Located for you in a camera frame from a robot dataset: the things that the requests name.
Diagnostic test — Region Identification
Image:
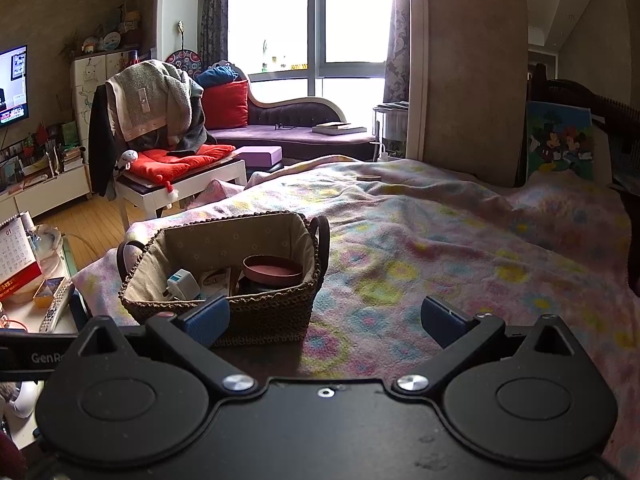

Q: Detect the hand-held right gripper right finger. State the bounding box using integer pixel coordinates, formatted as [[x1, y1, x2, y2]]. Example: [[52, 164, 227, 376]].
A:
[[392, 295, 576, 395]]

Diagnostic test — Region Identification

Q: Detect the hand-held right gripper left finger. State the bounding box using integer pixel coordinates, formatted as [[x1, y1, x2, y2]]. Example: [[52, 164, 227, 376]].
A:
[[74, 294, 261, 395]]

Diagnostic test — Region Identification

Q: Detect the white travel adapter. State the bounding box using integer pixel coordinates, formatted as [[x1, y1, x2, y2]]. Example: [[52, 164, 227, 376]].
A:
[[163, 268, 202, 301]]

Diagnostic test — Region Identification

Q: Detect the woven basket with fabric lining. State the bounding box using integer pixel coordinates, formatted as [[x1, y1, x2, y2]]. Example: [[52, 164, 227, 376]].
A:
[[116, 211, 331, 349]]

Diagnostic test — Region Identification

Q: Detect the red round tin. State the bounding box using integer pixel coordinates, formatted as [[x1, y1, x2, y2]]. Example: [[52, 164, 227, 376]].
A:
[[242, 254, 305, 289]]

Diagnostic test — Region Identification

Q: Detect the white printed box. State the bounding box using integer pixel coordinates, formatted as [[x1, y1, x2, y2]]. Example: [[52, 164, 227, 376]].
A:
[[199, 267, 234, 299]]

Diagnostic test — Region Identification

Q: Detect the grey remote control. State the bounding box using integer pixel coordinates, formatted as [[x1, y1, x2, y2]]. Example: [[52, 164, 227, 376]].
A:
[[38, 282, 75, 334]]

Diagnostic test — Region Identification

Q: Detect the yellow box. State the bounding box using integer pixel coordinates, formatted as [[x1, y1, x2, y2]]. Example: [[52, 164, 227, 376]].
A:
[[32, 276, 66, 309]]

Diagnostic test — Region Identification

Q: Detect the pastel floral fleece blanket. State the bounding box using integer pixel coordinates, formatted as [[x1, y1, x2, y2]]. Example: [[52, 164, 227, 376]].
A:
[[70, 155, 640, 463]]

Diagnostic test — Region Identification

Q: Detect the desk calendar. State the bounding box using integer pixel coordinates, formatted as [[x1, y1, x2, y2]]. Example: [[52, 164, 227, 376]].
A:
[[0, 211, 44, 301]]

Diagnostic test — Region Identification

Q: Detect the dark red cloth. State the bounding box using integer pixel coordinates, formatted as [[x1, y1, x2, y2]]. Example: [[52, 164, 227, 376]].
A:
[[0, 429, 27, 480]]

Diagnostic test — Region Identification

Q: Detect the glass top side table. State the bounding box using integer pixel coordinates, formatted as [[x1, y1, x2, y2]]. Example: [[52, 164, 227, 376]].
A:
[[0, 236, 82, 461]]

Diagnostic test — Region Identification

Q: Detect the clear plastic bag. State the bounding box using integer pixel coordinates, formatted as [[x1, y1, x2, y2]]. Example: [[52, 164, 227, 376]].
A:
[[27, 224, 66, 261]]

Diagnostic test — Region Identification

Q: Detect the white side table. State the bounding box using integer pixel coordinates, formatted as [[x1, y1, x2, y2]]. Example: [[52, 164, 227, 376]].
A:
[[115, 157, 249, 231]]

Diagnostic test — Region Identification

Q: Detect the red seat cushion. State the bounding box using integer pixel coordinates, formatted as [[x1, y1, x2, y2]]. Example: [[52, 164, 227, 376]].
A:
[[130, 143, 237, 201]]

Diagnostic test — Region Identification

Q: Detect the white television cabinet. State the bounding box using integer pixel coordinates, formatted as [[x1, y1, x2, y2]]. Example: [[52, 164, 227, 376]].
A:
[[0, 162, 94, 221]]

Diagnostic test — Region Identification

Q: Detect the purple foam block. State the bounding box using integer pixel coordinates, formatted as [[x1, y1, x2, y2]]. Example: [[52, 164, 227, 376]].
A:
[[239, 145, 284, 170]]

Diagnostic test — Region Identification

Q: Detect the grey garment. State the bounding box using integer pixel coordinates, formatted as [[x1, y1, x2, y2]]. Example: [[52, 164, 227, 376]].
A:
[[167, 72, 211, 154]]

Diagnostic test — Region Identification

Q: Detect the purple chaise sofa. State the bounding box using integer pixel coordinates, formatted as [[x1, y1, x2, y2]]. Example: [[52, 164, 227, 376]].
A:
[[205, 62, 377, 164]]

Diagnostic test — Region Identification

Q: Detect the row of books and clutter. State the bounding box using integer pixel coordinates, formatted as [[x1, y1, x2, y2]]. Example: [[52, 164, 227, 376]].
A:
[[0, 120, 86, 194]]

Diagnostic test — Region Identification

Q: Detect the glass stand with magazines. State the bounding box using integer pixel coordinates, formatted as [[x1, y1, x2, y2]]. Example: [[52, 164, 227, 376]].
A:
[[372, 101, 411, 161]]

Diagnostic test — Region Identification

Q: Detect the black jacket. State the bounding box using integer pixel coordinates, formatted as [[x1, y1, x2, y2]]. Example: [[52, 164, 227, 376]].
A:
[[88, 83, 121, 199]]

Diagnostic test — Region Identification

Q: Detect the cartoon mouse picture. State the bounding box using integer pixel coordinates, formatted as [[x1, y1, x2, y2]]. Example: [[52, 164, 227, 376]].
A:
[[524, 100, 596, 181]]

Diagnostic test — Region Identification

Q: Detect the red pillow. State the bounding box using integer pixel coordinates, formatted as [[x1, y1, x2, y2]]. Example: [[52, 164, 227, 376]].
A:
[[202, 79, 250, 131]]

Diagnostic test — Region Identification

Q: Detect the book with pale cover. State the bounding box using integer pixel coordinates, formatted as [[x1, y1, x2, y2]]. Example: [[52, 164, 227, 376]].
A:
[[312, 122, 367, 136]]

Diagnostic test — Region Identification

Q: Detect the beige towel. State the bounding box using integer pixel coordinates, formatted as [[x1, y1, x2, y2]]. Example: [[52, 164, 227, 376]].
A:
[[104, 59, 194, 142]]

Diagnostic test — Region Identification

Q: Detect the blue cloth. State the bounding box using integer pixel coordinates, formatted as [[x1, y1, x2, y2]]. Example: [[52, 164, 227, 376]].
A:
[[194, 64, 240, 89]]

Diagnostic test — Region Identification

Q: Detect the white cabinet with drawings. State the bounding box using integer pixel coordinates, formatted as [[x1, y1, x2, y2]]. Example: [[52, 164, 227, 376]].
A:
[[69, 51, 151, 162]]

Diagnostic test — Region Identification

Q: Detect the round patterned dartboard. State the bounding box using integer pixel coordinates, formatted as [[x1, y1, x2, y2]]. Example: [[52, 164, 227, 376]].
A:
[[164, 49, 203, 84]]

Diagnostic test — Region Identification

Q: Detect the television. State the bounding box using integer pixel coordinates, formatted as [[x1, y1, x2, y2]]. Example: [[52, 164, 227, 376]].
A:
[[0, 44, 30, 129]]

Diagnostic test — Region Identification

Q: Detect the patterned curtain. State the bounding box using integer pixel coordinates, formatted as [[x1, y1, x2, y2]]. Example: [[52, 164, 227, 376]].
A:
[[382, 0, 412, 106], [199, 0, 230, 69]]

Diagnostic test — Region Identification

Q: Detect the small wicker basket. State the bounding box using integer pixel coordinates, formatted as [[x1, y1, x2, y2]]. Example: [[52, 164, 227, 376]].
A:
[[118, 0, 143, 34]]

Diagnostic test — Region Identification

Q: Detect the large window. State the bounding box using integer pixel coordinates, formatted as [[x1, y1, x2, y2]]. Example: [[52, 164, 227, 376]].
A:
[[227, 0, 402, 127]]

